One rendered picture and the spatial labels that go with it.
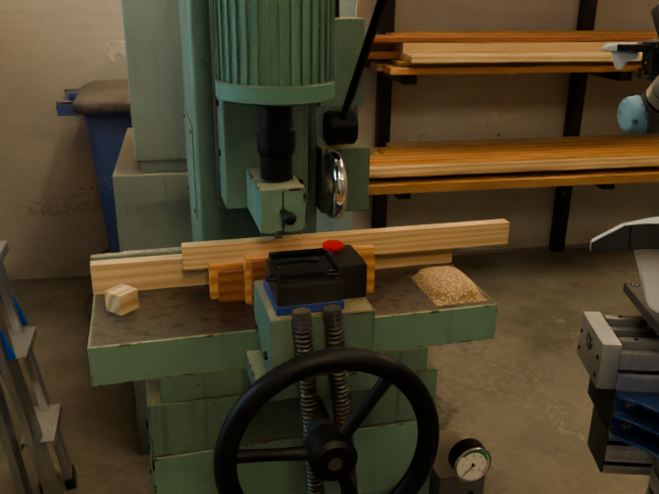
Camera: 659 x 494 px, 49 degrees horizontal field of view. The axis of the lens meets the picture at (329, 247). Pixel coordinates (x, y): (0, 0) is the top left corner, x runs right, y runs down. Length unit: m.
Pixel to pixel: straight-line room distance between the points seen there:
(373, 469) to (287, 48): 0.66
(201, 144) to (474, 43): 2.00
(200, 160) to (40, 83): 2.19
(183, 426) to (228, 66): 0.51
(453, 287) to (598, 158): 2.43
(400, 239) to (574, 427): 1.46
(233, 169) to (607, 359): 0.73
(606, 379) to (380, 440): 0.44
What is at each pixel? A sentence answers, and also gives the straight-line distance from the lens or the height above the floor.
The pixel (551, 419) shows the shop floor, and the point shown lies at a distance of 2.55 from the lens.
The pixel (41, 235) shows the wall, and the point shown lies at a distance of 3.59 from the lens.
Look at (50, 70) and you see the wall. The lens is 3.40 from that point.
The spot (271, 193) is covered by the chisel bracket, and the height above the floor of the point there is 1.06.
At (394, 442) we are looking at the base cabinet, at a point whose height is 0.68.
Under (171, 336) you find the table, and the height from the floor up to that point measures 0.90.
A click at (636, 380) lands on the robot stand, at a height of 0.70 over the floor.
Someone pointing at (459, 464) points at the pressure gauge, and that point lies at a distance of 1.17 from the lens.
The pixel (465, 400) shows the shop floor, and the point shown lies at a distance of 2.58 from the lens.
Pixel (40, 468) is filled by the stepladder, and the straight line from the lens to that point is 2.00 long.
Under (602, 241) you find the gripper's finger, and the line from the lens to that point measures 0.45.
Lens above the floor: 1.36
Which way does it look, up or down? 21 degrees down
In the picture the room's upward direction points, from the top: 1 degrees clockwise
